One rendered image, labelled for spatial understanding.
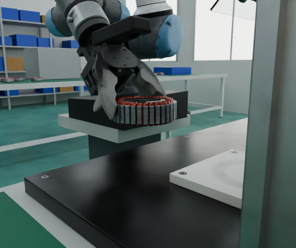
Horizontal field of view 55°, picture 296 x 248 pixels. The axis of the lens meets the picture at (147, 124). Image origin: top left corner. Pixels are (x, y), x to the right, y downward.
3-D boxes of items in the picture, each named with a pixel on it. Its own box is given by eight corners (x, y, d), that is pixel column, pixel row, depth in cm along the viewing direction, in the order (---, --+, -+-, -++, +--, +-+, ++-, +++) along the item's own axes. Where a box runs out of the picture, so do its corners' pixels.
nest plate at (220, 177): (169, 182, 36) (169, 172, 36) (230, 156, 46) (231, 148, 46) (296, 231, 25) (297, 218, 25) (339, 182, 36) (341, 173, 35)
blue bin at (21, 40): (9, 46, 615) (8, 35, 610) (29, 47, 644) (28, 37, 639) (16, 46, 585) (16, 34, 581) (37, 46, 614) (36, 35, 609)
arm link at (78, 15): (108, 3, 57) (71, -3, 52) (117, 20, 56) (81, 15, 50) (93, 31, 62) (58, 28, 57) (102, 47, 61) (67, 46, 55)
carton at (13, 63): (-1, 71, 607) (-3, 57, 601) (16, 70, 632) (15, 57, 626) (5, 71, 579) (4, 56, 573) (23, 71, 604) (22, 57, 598)
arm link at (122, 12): (99, 9, 76) (67, -7, 66) (134, 2, 70) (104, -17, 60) (98, 39, 76) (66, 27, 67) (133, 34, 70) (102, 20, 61)
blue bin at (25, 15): (13, 22, 613) (12, 12, 608) (32, 24, 641) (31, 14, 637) (20, 20, 583) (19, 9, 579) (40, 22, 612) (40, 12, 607)
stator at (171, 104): (97, 120, 49) (96, 98, 48) (145, 112, 57) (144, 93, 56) (142, 131, 41) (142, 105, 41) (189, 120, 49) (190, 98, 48)
